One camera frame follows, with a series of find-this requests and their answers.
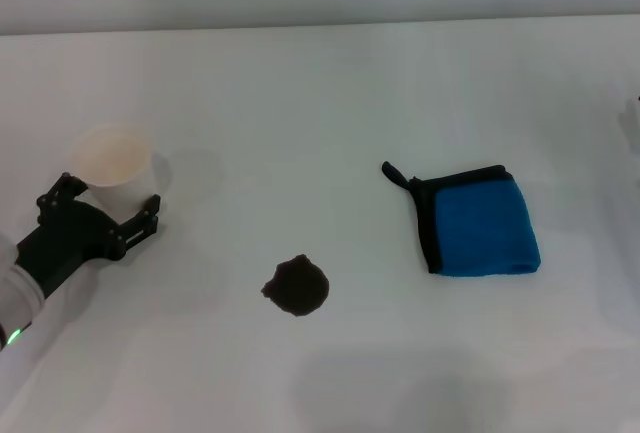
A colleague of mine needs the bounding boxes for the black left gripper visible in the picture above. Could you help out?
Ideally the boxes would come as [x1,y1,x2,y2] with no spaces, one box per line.
[16,171,163,300]

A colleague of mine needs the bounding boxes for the black water stain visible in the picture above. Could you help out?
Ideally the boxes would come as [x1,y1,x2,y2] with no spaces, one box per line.
[260,253,332,319]

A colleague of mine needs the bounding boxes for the white paper cup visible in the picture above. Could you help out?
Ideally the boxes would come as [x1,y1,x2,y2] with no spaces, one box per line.
[68,123,154,223]

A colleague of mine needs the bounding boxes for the blue rag with black trim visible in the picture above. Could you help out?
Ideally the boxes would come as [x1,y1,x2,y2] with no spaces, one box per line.
[381,161,543,279]

